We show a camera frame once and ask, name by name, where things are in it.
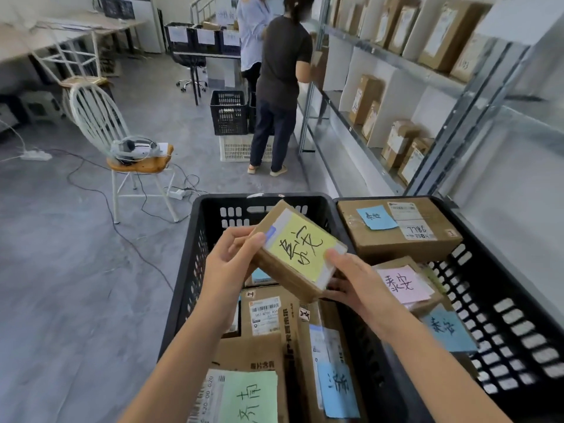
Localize person's right hand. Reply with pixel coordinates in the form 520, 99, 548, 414
324, 249, 400, 336

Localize person's left hand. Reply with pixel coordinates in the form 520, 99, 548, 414
204, 226, 267, 315

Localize cardboard box with yellow note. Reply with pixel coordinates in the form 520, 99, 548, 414
248, 200, 349, 304

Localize person's right forearm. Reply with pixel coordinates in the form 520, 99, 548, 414
375, 312, 514, 423

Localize person's left forearm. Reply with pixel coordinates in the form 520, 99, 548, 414
118, 298, 241, 423

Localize small box under blue note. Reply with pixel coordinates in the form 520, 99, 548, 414
244, 268, 279, 288

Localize black plastic crate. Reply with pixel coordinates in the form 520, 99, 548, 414
159, 192, 388, 423
333, 195, 564, 423

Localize cardboard box with barcode label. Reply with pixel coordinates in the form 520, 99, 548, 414
240, 285, 301, 345

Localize cardboard box with pink note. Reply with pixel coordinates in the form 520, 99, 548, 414
371, 256, 447, 318

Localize white slotted crate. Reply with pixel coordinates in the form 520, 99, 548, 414
219, 134, 275, 163

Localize long cardboard box, blue note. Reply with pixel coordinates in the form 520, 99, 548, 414
296, 298, 368, 423

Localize cardboard box with green note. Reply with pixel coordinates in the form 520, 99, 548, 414
189, 334, 290, 423

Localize small black slotted crate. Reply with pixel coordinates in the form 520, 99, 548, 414
210, 90, 249, 136

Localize white headset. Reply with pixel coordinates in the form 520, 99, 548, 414
109, 136, 162, 166

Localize black office chair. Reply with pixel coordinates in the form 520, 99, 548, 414
171, 54, 209, 94

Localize narrow black-legged table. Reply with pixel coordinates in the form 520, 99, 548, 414
173, 51, 242, 106

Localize white chair with wooden seat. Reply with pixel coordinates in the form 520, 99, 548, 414
68, 82, 180, 225

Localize metal shelving rack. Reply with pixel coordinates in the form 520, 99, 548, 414
296, 0, 564, 203

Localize black bin with white label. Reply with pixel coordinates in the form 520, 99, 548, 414
164, 22, 195, 53
219, 28, 241, 56
193, 24, 222, 55

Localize stair railing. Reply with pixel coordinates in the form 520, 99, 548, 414
189, 0, 219, 25

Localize rows of stored cardboard boxes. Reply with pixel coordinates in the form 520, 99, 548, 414
327, 0, 501, 186

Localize white cabinet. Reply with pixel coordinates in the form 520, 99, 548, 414
92, 0, 165, 54

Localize grey plastic stool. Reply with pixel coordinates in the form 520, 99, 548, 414
19, 90, 63, 125

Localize wooden desk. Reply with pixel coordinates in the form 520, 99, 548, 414
0, 12, 148, 66

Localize black floor cable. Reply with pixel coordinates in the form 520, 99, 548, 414
48, 148, 208, 292

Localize white frame chair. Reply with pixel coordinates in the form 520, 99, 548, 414
32, 30, 113, 89

